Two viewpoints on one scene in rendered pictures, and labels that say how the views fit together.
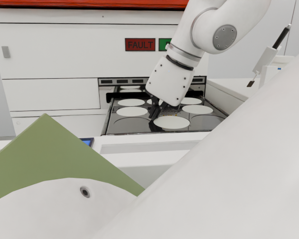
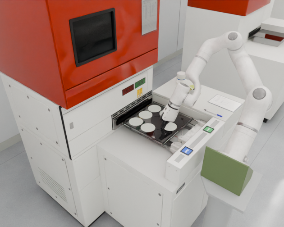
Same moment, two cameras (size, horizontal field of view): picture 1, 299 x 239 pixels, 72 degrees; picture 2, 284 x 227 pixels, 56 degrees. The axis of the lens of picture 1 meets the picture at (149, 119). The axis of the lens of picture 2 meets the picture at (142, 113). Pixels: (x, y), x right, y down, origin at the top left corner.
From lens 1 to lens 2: 1.49 m
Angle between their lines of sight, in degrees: 42
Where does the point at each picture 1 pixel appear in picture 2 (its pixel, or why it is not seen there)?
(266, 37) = not seen: hidden behind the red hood
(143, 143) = (193, 141)
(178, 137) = (196, 135)
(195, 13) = (183, 95)
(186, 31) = (180, 100)
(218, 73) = not seen: hidden behind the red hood
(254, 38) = not seen: hidden behind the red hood
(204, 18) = (189, 99)
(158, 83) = (168, 116)
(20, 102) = (77, 149)
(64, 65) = (97, 117)
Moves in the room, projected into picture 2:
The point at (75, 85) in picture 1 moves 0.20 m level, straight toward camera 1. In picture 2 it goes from (102, 124) to (128, 133)
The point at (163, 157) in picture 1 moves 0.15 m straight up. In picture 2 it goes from (202, 142) to (205, 122)
